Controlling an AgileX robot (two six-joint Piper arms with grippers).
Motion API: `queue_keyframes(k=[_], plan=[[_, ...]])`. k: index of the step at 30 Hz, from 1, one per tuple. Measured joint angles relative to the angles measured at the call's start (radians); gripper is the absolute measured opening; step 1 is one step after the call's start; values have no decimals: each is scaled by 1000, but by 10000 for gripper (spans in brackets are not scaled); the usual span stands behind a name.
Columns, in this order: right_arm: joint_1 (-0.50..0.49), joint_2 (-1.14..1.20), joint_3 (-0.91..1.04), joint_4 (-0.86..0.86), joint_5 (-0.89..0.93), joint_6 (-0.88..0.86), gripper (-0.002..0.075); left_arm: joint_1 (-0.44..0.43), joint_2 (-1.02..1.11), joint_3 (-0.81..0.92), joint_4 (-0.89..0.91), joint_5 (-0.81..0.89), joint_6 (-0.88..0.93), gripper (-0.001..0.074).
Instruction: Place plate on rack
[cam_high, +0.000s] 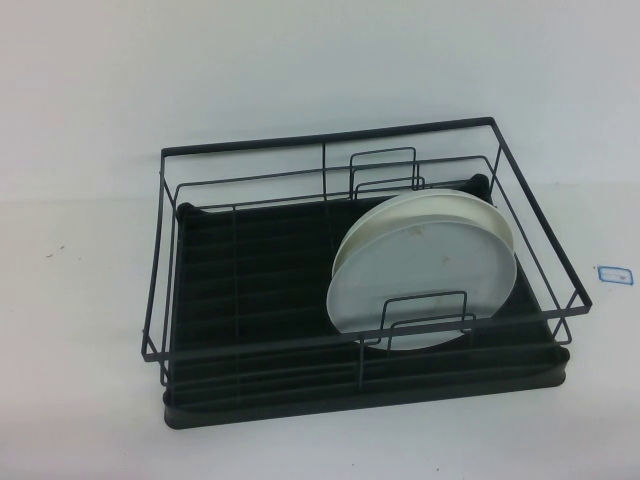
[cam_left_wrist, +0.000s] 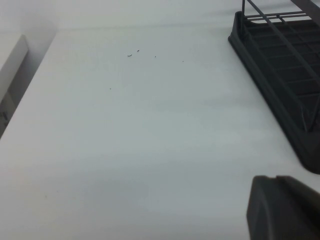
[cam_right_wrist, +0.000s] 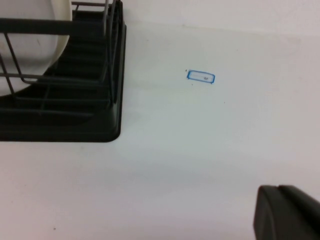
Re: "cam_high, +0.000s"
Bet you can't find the black plastic drip tray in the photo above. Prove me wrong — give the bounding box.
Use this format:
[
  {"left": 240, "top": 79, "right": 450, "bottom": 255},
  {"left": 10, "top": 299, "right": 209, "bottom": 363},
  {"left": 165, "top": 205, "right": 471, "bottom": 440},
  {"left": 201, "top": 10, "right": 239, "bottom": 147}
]
[{"left": 162, "top": 172, "right": 573, "bottom": 444}]

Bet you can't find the blue outlined rectangle sticker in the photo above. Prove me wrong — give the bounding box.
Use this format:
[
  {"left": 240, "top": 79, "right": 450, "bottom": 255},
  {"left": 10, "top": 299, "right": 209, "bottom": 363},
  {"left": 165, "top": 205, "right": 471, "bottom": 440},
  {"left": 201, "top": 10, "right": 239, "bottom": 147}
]
[{"left": 597, "top": 264, "right": 635, "bottom": 284}]

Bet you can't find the black wire dish rack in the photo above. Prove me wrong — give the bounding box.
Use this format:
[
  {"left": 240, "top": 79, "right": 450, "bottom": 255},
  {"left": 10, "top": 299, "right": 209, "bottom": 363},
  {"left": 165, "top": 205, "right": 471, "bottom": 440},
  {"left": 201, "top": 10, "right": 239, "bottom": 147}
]
[{"left": 139, "top": 116, "right": 595, "bottom": 389}]

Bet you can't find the white round plate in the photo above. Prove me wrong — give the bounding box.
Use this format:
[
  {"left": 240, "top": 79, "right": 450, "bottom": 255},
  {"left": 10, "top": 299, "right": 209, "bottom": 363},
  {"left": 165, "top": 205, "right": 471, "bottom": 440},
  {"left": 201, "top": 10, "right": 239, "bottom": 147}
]
[{"left": 333, "top": 188, "right": 516, "bottom": 281}]

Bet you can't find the grey round plate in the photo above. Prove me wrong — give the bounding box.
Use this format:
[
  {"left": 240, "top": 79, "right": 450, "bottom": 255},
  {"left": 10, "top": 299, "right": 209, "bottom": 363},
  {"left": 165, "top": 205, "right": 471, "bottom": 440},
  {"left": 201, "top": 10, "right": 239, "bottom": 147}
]
[{"left": 326, "top": 199, "right": 519, "bottom": 352}]

